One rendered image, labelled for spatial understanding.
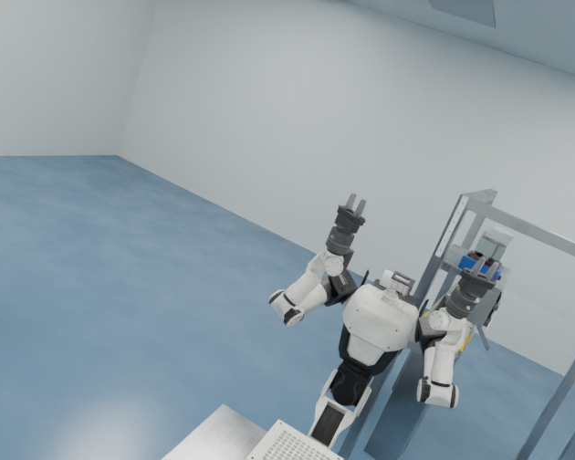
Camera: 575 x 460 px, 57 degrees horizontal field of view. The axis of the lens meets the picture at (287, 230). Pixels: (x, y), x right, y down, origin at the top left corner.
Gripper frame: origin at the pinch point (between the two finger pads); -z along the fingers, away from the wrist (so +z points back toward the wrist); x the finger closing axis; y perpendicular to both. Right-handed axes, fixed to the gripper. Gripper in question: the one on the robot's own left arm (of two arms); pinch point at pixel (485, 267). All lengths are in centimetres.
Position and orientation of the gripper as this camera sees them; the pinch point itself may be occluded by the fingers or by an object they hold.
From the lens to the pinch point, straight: 182.8
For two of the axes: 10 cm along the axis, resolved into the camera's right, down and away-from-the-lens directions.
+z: -3.9, 8.2, 4.3
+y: -0.6, -4.8, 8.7
